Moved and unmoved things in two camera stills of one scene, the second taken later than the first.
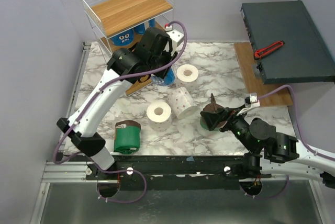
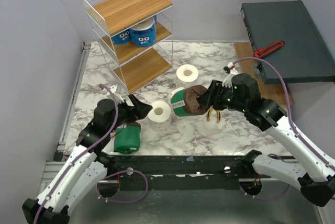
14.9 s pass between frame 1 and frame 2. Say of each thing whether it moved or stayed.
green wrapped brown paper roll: stayed
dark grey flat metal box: stayed
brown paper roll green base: moved
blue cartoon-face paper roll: moved
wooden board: stayed
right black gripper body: moved
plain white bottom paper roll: stayed
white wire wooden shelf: stayed
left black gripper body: moved
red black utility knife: stayed
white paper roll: stayed
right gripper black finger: moved
